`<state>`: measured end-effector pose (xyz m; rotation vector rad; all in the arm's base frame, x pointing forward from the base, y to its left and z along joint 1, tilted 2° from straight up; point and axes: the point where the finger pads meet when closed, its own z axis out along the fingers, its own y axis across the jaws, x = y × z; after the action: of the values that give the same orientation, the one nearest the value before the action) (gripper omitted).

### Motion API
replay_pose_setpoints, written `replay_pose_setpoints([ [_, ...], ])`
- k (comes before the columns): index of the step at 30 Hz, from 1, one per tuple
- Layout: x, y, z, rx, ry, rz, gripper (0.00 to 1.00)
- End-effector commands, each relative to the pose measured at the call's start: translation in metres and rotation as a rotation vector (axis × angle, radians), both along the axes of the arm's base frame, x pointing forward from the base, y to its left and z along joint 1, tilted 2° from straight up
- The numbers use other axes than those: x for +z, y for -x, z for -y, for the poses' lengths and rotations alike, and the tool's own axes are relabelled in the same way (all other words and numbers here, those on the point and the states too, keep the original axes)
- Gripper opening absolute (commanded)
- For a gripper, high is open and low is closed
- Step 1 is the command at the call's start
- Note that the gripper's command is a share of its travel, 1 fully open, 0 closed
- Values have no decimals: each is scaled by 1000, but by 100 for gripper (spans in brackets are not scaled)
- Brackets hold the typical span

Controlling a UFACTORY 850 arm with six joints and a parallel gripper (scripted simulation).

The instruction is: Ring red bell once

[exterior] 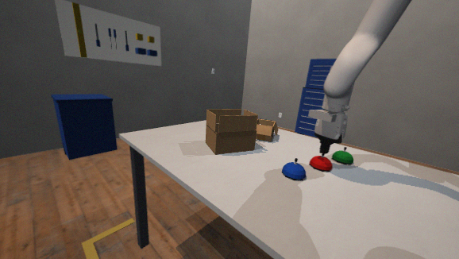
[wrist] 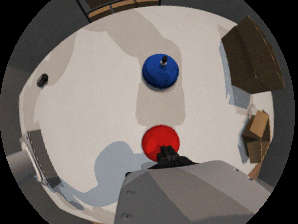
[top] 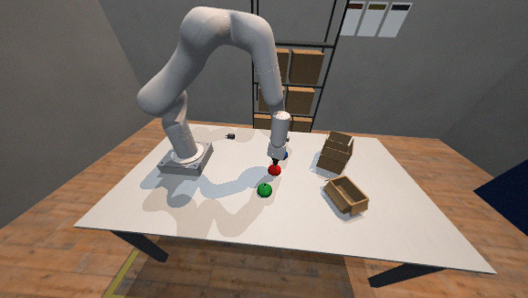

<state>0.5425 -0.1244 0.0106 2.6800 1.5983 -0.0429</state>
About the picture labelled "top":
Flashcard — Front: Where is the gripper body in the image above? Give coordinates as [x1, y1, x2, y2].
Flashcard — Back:
[267, 141, 286, 160]

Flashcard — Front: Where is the green bell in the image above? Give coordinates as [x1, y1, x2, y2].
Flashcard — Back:
[257, 183, 272, 197]

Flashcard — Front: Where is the brown cardboard box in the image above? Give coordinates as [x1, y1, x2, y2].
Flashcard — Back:
[317, 131, 354, 175]
[324, 176, 369, 216]

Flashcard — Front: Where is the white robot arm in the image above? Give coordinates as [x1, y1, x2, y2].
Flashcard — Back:
[137, 6, 290, 165]

